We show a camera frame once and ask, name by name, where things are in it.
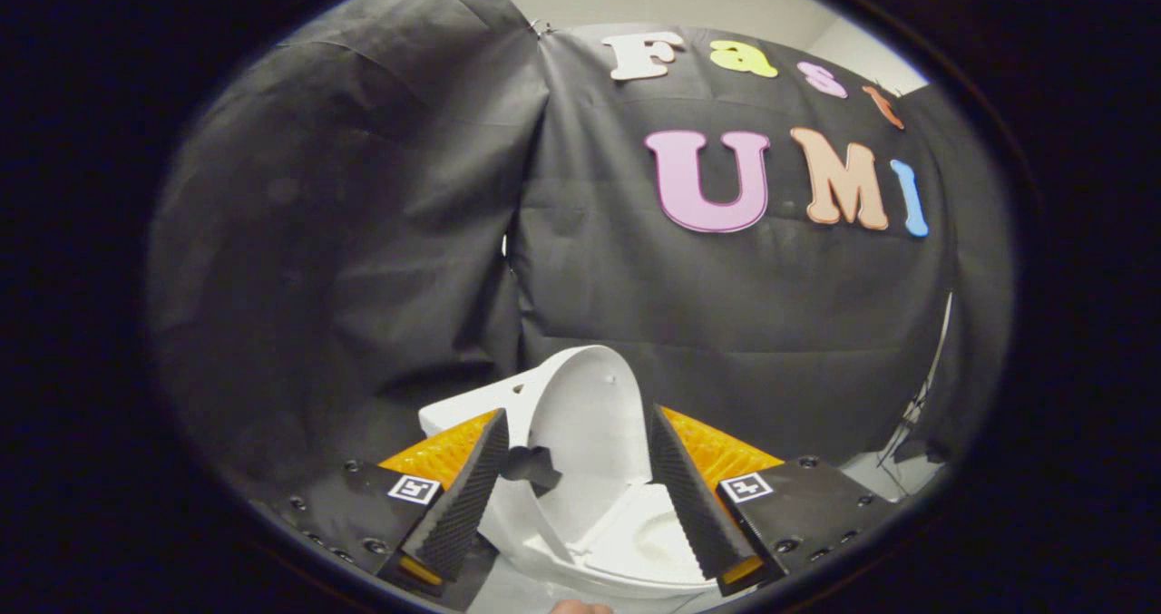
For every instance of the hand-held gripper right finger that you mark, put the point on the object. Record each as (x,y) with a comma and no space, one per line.
(694,496)

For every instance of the black backdrop cloth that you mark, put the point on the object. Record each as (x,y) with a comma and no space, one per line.
(726,306)

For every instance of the white toilet seat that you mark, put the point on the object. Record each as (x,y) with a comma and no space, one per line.
(635,532)

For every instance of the thin dark stand pole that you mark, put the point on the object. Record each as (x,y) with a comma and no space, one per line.
(914,410)

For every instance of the white toilet lid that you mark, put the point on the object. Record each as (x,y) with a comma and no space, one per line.
(590,414)

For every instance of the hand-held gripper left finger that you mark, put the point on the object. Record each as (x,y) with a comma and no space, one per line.
(467,492)

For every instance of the white toilet with tank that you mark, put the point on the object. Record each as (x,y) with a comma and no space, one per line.
(472,405)

